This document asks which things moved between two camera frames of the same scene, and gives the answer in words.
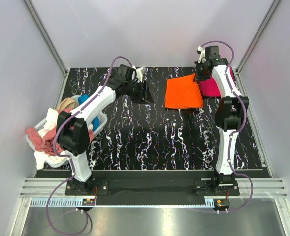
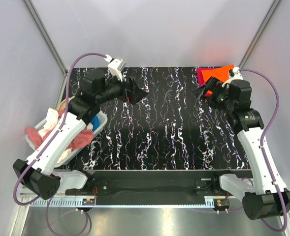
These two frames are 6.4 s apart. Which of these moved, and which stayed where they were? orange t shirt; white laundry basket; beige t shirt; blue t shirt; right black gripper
Moved: right black gripper; orange t shirt
Stayed: beige t shirt; white laundry basket; blue t shirt
